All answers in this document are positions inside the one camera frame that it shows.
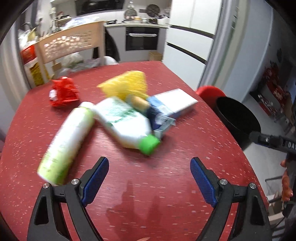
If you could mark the black trash bin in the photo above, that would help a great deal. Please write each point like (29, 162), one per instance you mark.
(238, 119)

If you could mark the beige perforated chair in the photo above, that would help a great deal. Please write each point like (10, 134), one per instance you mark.
(71, 40)

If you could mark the black jacket on chair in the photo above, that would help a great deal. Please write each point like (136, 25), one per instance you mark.
(111, 49)

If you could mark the white green-capped detergent bottle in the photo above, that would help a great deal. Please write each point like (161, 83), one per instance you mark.
(129, 127)

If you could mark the red decorated rack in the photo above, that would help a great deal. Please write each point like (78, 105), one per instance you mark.
(275, 101)

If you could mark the tall green white spray can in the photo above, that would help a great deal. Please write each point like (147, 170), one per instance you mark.
(64, 147)

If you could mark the black range hood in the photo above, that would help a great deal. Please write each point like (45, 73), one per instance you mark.
(92, 6)

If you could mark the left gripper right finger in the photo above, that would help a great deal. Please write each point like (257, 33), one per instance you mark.
(251, 220)

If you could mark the person right hand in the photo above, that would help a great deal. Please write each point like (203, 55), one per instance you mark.
(287, 192)

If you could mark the yellow red bag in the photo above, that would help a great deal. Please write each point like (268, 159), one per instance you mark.
(31, 65)

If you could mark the red stool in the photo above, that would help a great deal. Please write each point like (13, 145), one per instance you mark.
(209, 94)

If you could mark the cardboard box on floor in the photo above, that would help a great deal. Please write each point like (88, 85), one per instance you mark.
(155, 56)

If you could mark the white refrigerator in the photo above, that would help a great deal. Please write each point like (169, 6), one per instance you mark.
(190, 37)

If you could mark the white blue carton box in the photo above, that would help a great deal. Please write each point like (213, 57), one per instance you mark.
(173, 103)

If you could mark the yellow foam fruit net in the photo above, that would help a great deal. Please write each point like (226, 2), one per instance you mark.
(128, 83)

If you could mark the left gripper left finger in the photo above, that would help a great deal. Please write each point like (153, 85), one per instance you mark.
(47, 220)

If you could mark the black built-in oven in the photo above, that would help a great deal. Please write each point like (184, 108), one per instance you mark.
(141, 38)

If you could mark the red wrapper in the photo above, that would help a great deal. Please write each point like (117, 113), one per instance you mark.
(63, 92)

